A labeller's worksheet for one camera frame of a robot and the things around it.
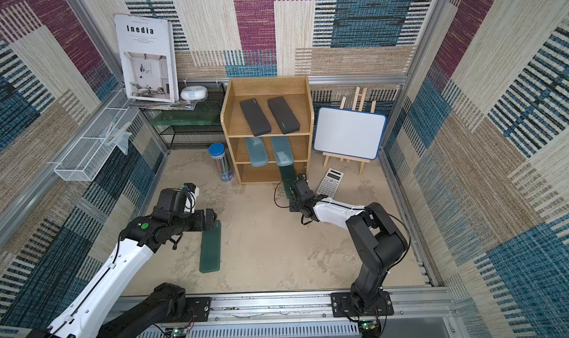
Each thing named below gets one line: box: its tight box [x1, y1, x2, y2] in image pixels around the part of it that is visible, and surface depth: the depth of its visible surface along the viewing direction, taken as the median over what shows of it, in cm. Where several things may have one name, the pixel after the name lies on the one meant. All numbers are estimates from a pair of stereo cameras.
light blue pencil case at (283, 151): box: [271, 136, 295, 167], surface depth 94 cm
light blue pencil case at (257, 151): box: [244, 136, 269, 167], surface depth 96 cm
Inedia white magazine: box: [114, 14, 180, 104], surface depth 79 cm
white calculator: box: [316, 167, 345, 199], surface depth 107 cm
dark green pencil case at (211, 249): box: [200, 219, 222, 274], surface depth 89 cm
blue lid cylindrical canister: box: [208, 142, 234, 183], surface depth 96 cm
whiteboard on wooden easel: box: [313, 85, 387, 175], surface depth 101 cm
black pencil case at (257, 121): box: [240, 97, 272, 137], surface depth 87 cm
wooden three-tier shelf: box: [220, 75, 315, 185], surface depth 93 cm
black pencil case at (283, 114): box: [267, 96, 301, 135], surface depth 87 cm
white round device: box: [180, 85, 209, 101], surface depth 89 cm
